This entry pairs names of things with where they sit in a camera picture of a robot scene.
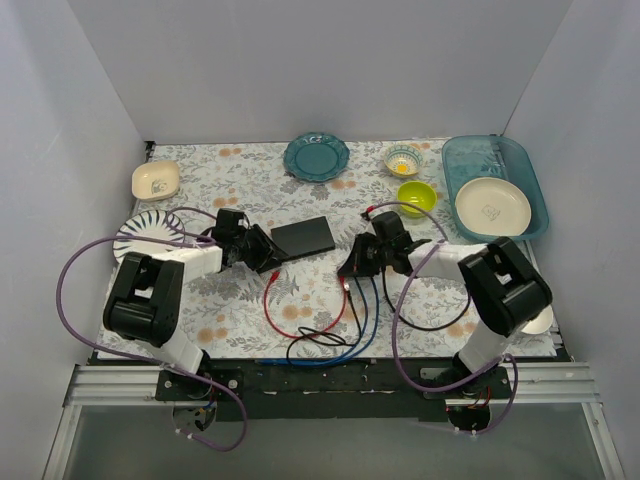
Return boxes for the black power cable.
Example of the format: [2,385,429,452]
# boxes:
[382,267,471,331]

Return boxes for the red ethernet cable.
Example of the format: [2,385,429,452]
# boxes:
[263,270,349,339]

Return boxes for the black network switch box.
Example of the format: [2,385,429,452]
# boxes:
[271,216,336,261]

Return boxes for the blue ethernet cable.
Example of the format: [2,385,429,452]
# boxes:
[254,274,369,366]
[309,274,381,366]

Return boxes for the black ethernet cable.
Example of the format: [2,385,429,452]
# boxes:
[286,289,362,367]

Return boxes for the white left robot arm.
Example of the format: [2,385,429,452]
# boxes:
[103,209,288,400]

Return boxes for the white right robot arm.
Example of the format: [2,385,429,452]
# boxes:
[338,211,553,398]

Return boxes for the lime green bowl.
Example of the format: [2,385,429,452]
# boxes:
[396,181,438,218]

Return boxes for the blue striped white plate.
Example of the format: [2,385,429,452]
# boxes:
[112,210,185,264]

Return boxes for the patterned small bowl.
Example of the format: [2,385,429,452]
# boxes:
[384,143,423,178]

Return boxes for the cream square bowl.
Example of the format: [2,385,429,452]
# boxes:
[131,160,180,201]

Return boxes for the cream round plate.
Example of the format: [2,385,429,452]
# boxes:
[455,177,532,236]

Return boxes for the teal scalloped plate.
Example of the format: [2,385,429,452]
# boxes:
[283,132,350,183]

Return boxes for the teal plastic tray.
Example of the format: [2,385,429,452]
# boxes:
[441,135,549,241]

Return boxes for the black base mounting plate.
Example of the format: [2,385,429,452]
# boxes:
[154,357,509,419]

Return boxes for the white bowl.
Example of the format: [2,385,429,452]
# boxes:
[521,306,554,335]

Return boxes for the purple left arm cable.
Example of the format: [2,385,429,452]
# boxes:
[54,207,250,452]

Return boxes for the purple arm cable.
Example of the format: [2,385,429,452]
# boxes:
[360,201,519,435]
[54,207,250,452]

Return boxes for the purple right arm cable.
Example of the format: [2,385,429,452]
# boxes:
[360,201,519,435]

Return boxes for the aluminium frame rail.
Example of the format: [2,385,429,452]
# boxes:
[44,358,623,479]

